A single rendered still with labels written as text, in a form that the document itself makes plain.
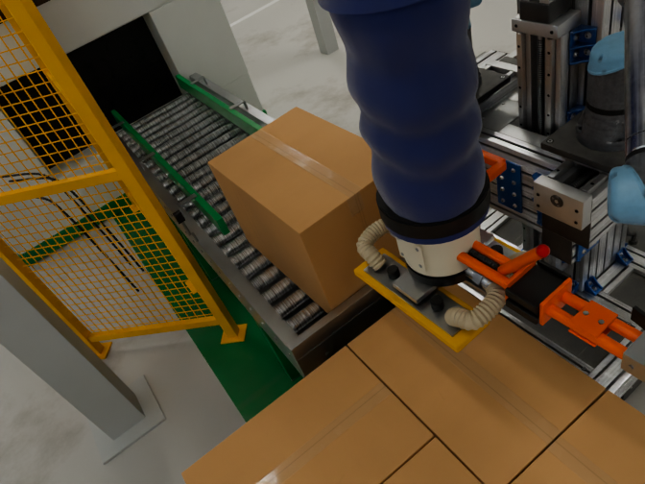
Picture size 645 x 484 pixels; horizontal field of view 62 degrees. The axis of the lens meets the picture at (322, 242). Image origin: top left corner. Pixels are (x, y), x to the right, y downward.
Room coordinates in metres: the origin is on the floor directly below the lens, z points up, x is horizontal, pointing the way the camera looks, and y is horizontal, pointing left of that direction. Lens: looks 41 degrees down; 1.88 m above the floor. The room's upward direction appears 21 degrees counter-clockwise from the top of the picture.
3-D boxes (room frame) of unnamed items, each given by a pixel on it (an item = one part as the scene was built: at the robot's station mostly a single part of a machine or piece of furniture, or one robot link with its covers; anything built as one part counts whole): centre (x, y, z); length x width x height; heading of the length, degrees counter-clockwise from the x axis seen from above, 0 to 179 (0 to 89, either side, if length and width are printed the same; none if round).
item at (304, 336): (1.17, -0.11, 0.58); 0.70 x 0.03 x 0.06; 110
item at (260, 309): (2.15, 0.60, 0.50); 2.31 x 0.05 x 0.19; 20
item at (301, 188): (1.48, -0.02, 0.75); 0.60 x 0.40 x 0.40; 22
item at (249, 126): (2.69, 0.17, 0.60); 1.60 x 0.11 x 0.09; 20
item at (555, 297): (0.59, -0.34, 1.05); 0.10 x 0.08 x 0.06; 112
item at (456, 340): (0.79, -0.16, 0.95); 0.34 x 0.10 x 0.05; 22
